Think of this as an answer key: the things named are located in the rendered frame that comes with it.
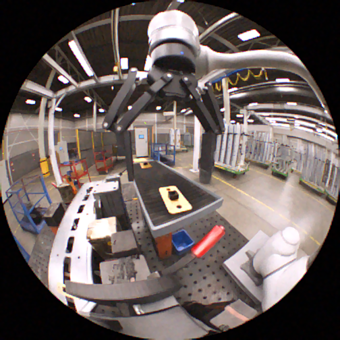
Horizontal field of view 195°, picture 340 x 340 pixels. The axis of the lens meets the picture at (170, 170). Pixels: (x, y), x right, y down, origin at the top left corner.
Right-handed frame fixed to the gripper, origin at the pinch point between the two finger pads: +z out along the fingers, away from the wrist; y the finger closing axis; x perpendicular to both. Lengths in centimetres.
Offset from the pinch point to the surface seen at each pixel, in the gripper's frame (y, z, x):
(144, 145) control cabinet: -27, 39, -659
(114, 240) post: 12.3, 12.0, 3.1
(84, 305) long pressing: 25.0, 22.0, 18.1
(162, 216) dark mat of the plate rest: 3.1, 6.0, 4.3
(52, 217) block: 48, 20, -11
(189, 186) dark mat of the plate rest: -5.3, 6.1, -3.1
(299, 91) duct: -1039, -552, 46
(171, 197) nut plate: 0.5, 5.3, 1.0
